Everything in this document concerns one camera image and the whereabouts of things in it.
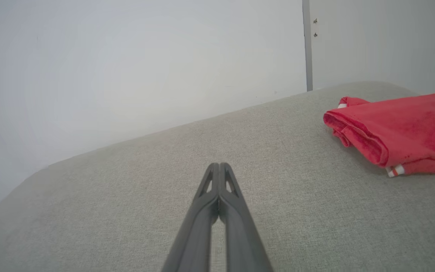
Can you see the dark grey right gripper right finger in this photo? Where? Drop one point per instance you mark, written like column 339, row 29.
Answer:
column 244, row 241

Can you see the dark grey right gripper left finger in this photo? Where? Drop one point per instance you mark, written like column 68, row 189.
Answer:
column 195, row 241

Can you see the grey vertical wall trim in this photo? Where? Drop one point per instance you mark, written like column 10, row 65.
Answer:
column 307, row 45

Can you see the red jersey with white trim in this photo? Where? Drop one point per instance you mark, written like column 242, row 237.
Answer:
column 410, row 128

